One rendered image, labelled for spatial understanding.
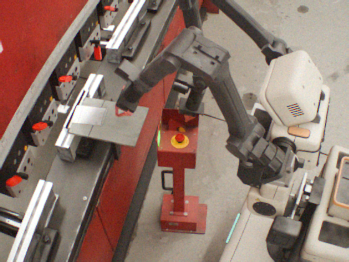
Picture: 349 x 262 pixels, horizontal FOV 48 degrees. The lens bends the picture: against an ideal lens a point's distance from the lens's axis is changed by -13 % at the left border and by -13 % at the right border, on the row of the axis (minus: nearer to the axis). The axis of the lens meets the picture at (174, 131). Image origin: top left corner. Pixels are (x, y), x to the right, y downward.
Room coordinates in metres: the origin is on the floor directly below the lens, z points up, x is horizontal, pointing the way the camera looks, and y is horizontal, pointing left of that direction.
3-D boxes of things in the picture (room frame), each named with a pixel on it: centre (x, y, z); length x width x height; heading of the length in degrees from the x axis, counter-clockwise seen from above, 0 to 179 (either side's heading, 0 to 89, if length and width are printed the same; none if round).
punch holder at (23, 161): (0.66, 0.49, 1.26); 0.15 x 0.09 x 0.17; 165
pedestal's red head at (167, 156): (1.15, -0.02, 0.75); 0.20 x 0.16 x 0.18; 174
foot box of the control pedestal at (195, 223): (1.14, -0.05, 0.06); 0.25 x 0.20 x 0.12; 84
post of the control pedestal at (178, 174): (1.15, -0.02, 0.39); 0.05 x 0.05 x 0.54; 84
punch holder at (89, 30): (1.24, 0.34, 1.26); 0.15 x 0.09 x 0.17; 165
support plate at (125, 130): (1.04, 0.24, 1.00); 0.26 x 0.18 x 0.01; 75
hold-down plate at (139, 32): (1.64, 0.17, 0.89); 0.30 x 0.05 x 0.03; 165
